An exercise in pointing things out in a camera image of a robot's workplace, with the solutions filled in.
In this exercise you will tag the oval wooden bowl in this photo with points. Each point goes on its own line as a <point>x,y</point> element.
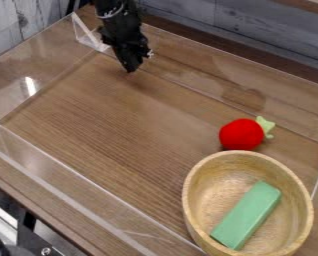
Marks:
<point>213,186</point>

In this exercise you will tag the black metal table bracket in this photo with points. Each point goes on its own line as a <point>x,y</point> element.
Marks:
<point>28,239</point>

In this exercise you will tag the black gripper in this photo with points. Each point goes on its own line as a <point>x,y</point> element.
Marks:
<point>121,31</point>

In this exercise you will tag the clear acrylic enclosure wall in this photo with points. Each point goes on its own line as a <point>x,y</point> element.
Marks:
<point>99,142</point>

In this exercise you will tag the green rectangular block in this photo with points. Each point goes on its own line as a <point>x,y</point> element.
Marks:
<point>246,216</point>

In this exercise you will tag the red plush strawberry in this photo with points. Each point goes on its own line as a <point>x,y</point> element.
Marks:
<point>243,134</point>

